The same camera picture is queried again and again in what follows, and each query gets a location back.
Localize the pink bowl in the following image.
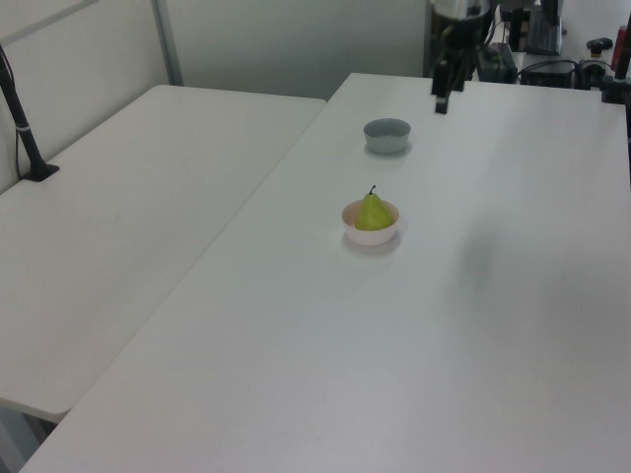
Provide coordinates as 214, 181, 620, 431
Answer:
341, 199, 401, 246

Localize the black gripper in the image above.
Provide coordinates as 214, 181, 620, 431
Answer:
431, 17, 487, 115

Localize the grey bowl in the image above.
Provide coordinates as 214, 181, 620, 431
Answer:
363, 117, 412, 155

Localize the grey partition post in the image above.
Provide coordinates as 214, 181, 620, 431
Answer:
151, 0, 184, 88

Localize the white side table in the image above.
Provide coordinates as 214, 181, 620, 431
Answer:
0, 84, 328, 424

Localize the black electronics box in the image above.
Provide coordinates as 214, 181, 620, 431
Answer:
517, 59, 579, 90

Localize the green pear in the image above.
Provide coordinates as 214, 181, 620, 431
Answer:
354, 184, 393, 233

